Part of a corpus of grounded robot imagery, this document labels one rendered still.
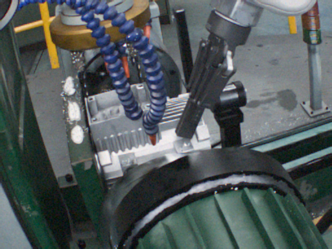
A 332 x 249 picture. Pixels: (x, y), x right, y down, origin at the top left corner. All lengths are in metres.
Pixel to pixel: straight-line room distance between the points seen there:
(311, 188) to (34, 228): 0.63
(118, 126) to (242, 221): 0.58
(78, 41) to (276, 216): 0.51
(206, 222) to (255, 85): 1.28
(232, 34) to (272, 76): 0.86
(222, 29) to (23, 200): 0.44
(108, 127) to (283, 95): 0.78
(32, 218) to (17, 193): 0.06
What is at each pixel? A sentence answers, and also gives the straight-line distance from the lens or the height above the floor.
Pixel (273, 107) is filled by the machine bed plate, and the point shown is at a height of 0.80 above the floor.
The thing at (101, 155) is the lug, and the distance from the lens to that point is 0.93.
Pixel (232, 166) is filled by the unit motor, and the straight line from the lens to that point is 0.40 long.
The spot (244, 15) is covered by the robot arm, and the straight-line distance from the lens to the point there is 0.83.
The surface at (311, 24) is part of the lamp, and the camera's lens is 1.36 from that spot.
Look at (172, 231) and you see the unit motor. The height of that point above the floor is 1.35.
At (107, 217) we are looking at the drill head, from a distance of 0.76.
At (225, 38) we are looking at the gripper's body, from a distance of 0.84.
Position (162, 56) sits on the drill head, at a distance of 1.17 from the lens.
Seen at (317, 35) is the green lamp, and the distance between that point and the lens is 1.38.
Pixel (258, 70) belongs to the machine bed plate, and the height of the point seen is 0.80.
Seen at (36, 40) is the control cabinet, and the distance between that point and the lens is 4.39.
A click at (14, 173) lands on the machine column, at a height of 1.17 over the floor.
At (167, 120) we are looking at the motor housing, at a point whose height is 1.10.
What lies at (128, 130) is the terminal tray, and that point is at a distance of 0.92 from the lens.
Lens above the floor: 1.61
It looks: 33 degrees down
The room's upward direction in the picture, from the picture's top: 10 degrees counter-clockwise
